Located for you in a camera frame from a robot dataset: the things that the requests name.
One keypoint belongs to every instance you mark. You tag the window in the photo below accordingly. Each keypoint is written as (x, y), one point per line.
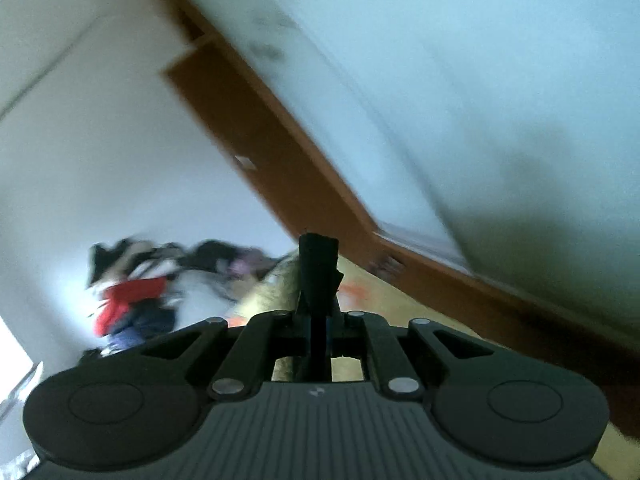
(19, 374)

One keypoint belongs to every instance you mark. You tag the black pants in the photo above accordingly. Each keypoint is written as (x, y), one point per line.
(317, 308)

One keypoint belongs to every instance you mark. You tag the black garment on pile top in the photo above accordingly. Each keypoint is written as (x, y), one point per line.
(105, 262)

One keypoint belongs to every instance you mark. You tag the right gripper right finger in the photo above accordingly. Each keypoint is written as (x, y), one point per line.
(492, 402)

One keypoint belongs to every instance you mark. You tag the black dark clothes by wall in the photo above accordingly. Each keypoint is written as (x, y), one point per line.
(218, 257)

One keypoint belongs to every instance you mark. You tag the brown wooden door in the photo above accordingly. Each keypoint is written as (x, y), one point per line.
(245, 118)

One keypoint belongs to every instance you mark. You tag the dark blue folded clothes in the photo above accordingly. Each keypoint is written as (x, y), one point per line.
(139, 326)

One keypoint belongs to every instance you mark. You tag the white wardrobe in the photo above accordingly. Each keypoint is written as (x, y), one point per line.
(501, 136)

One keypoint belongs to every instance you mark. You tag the grey clothes heap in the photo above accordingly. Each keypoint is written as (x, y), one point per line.
(199, 295)

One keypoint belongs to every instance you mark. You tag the red puffer jacket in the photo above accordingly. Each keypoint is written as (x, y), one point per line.
(125, 297)

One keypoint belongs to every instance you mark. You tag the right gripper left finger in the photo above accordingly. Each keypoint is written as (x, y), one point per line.
(133, 407)

